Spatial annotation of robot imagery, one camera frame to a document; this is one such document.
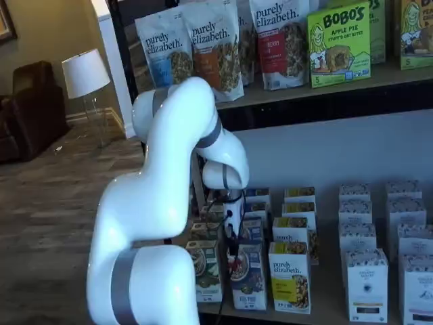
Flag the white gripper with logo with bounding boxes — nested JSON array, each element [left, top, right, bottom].
[[222, 198, 246, 263]]

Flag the blue and white cereal box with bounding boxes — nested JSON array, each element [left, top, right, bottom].
[[241, 219, 265, 245], [244, 202, 270, 221], [227, 239, 268, 311]]

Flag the green and white cereal box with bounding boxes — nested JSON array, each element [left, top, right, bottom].
[[201, 204, 226, 223], [185, 240, 224, 303], [191, 222, 223, 243]]

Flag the yellow purely elizabeth box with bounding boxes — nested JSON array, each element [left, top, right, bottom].
[[283, 187, 317, 204], [282, 202, 317, 221], [272, 216, 319, 267], [269, 242, 312, 315]]

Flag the white box with black label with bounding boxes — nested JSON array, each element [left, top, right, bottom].
[[338, 221, 378, 272], [345, 248, 389, 322], [338, 199, 373, 225], [339, 183, 371, 202]]

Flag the black metal shelf unit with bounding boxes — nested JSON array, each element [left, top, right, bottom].
[[107, 0, 433, 325]]

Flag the white box with pink label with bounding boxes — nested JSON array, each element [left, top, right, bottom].
[[401, 253, 433, 325], [386, 181, 424, 201], [397, 223, 433, 259], [388, 198, 428, 238]]

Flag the green Bobo's apple pie box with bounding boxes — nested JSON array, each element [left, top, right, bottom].
[[306, 1, 372, 89]]

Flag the green Bobo's oat bites box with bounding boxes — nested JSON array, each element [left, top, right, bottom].
[[326, 0, 387, 66]]

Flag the yellow green Bobo's box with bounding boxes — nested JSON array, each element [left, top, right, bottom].
[[398, 0, 433, 71]]

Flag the half hidden granola bag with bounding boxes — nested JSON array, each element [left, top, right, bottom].
[[236, 0, 258, 87]]

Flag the orange purely elizabeth granola bag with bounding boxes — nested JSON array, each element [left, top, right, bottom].
[[182, 1, 245, 104]]

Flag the red purely elizabeth granola bag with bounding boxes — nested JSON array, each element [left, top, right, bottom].
[[248, 0, 311, 91]]

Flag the blue purely elizabeth granola bag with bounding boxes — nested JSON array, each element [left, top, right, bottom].
[[134, 5, 196, 89]]

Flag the white shade floor lamp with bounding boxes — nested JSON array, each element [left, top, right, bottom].
[[61, 49, 112, 150]]

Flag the dark brown armchair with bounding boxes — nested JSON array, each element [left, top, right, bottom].
[[0, 60, 70, 164]]

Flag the white door frame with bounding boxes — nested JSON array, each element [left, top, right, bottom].
[[97, 15, 137, 140]]

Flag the dark framed wall picture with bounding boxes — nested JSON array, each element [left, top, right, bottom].
[[0, 0, 18, 42]]

